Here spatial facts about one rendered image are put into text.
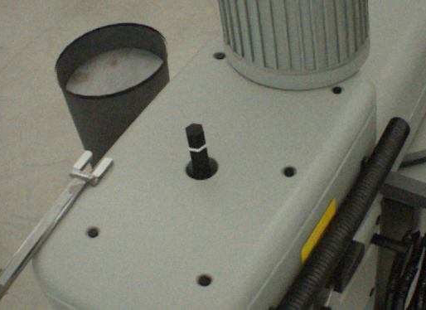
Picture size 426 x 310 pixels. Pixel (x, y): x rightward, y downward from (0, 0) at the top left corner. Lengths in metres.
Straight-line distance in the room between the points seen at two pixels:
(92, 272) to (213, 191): 0.17
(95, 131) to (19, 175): 0.70
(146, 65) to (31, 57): 1.30
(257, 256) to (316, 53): 0.27
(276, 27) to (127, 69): 2.44
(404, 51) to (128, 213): 0.59
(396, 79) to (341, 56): 0.27
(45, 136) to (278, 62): 3.03
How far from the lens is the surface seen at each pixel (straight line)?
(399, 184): 1.26
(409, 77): 1.30
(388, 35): 1.34
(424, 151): 1.43
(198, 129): 0.90
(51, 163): 3.82
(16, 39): 4.75
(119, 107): 3.15
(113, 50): 3.51
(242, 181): 0.92
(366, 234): 1.25
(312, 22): 0.96
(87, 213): 0.93
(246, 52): 1.02
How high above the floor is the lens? 2.56
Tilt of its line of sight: 44 degrees down
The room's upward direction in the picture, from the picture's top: 10 degrees counter-clockwise
